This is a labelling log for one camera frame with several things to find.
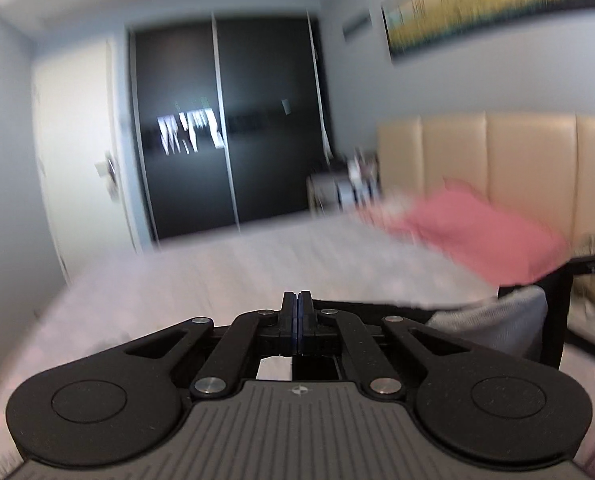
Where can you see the cluttered nightstand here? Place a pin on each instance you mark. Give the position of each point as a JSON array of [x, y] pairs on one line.
[[342, 185]]

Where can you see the beige padded headboard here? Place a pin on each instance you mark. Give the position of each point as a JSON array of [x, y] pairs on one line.
[[527, 155]]

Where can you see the polka dot bed sheet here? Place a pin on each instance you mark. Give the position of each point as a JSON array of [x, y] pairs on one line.
[[227, 270]]

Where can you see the grey and black shirt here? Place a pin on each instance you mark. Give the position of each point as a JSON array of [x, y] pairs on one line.
[[492, 320]]

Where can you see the pink pillow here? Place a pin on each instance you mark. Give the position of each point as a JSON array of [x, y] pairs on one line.
[[487, 235]]

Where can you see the black sliding door wardrobe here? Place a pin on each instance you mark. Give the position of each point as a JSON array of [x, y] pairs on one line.
[[187, 110]]

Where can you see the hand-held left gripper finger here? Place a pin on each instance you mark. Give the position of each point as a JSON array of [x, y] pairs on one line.
[[293, 332], [303, 327]]

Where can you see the yellow wall painting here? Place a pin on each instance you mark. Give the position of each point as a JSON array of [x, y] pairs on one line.
[[492, 5]]

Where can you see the white room door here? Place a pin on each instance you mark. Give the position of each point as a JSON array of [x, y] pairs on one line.
[[77, 160]]

